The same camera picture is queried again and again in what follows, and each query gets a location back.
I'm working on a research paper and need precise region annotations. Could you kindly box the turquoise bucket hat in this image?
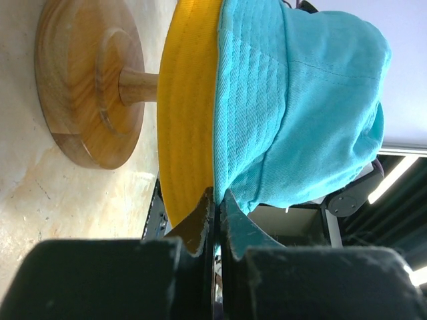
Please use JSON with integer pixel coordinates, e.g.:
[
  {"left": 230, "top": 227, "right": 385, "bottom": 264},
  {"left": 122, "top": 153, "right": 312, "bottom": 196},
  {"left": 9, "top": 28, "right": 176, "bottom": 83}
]
[{"left": 213, "top": 1, "right": 392, "bottom": 213}]

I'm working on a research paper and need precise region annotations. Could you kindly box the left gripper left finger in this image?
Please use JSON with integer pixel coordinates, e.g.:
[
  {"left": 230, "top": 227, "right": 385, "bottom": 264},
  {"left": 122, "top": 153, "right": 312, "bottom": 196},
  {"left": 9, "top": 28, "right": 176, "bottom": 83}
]
[{"left": 165, "top": 187, "right": 216, "bottom": 319}]

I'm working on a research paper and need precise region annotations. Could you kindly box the wooden hat stand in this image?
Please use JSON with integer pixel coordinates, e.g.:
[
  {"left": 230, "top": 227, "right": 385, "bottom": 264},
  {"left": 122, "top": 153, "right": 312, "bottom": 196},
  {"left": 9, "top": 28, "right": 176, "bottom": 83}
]
[{"left": 35, "top": 1, "right": 157, "bottom": 170}]

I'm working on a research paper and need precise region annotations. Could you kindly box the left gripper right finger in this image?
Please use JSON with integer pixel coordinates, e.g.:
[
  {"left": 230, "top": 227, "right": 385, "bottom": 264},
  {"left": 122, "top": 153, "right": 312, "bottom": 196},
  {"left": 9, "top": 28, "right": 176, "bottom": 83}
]
[{"left": 218, "top": 190, "right": 284, "bottom": 319}]

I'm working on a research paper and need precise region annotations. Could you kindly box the orange bucket hat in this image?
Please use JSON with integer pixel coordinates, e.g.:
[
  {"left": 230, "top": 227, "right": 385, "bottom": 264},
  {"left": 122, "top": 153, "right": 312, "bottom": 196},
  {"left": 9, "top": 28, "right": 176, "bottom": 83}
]
[{"left": 157, "top": 1, "right": 222, "bottom": 227}]

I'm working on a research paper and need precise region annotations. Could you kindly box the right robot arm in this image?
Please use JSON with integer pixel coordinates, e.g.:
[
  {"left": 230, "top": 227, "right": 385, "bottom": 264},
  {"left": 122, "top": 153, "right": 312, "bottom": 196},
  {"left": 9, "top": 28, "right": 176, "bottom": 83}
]
[{"left": 320, "top": 159, "right": 384, "bottom": 248}]

